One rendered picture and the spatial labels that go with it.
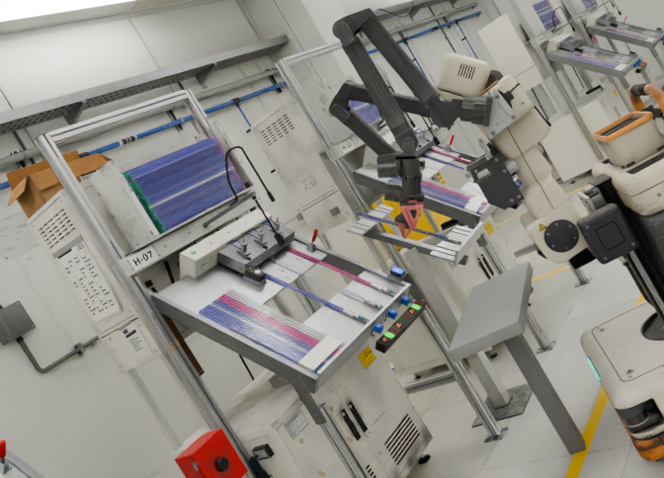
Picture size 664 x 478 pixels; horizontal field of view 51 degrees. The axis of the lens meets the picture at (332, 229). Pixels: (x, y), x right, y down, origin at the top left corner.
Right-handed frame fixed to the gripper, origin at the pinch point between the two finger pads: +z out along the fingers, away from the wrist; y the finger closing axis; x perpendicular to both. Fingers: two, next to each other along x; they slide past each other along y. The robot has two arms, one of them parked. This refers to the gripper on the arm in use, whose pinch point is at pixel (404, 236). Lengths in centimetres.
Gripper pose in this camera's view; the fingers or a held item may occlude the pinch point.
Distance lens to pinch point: 269.1
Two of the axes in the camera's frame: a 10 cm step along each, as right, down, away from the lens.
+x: 8.5, 3.2, -4.1
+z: -0.9, 8.6, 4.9
